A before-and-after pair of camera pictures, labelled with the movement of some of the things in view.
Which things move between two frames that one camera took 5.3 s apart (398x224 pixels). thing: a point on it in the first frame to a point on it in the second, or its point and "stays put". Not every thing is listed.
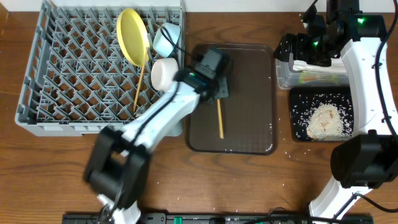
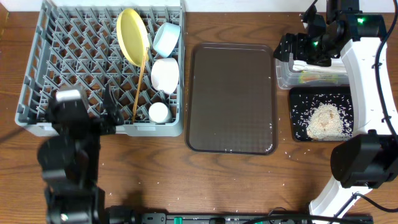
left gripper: (223, 93) to (106, 125)
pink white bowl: (163, 73) stays put
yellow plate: (133, 36) stays put
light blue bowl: (166, 38) stays put
